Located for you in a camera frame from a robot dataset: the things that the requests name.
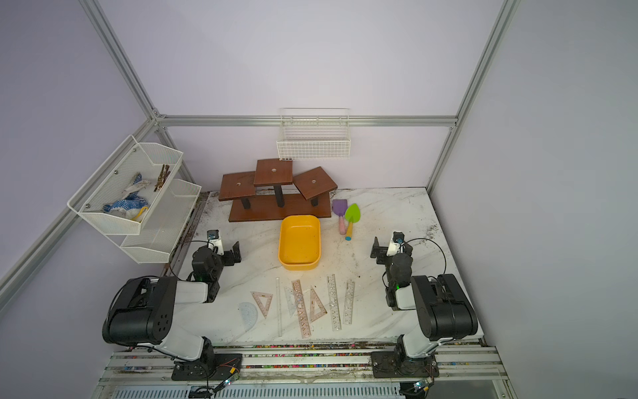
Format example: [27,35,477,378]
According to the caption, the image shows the short clear stencil ruler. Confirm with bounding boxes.
[343,279,356,325]

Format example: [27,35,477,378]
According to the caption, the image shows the blue clear protractor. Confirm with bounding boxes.
[238,302,258,332]

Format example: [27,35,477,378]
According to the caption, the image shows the green toy trowel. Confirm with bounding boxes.
[344,204,361,241]

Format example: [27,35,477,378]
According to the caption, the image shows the purple toy shovel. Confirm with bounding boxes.
[332,199,348,235]

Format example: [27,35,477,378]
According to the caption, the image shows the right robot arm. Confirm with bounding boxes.
[371,232,479,361]

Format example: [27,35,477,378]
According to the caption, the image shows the white mesh bin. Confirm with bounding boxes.
[67,136,183,235]
[121,179,201,264]

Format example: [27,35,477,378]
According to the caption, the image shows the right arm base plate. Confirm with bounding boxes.
[371,351,440,378]

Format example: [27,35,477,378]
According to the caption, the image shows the yellow item in bin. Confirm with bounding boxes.
[133,206,149,222]

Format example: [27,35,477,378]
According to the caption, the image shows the tall pink set square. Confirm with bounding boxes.
[310,288,327,323]

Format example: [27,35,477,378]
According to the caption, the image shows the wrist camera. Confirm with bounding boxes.
[207,229,224,255]
[386,231,405,256]

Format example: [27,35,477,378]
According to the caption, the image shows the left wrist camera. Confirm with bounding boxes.
[207,229,224,255]

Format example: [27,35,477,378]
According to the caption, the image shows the blue white cloth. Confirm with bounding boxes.
[102,172,151,220]

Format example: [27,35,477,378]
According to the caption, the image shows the long clear stencil ruler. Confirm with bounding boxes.
[327,274,342,331]

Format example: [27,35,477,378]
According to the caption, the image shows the clear triangle set square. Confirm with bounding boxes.
[284,286,297,317]

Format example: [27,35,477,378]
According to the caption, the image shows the white wire wall basket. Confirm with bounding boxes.
[277,107,352,161]

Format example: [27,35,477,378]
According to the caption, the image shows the brown clothespins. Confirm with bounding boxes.
[154,164,170,192]

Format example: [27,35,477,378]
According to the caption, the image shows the thin clear straight ruler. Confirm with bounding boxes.
[275,277,283,337]

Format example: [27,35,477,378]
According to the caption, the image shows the upper white mesh bin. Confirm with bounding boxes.
[67,136,183,235]

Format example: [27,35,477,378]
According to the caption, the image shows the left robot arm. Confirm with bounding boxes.
[102,239,242,364]

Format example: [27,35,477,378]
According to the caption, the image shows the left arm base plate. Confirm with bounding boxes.
[171,353,243,382]

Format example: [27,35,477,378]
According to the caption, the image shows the lower white mesh bin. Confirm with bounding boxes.
[121,179,201,264]

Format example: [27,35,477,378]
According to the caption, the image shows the brown wooden tiered stand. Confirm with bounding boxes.
[219,158,338,223]

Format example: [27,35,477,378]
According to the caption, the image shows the long pink stencil ruler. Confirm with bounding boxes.
[292,279,312,339]

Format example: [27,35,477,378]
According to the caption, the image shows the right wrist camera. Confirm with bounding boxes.
[386,231,405,256]

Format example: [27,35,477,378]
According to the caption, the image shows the yellow plastic storage box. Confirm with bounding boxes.
[277,215,322,271]

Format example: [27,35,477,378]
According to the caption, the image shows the small pink set square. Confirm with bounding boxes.
[251,291,273,319]

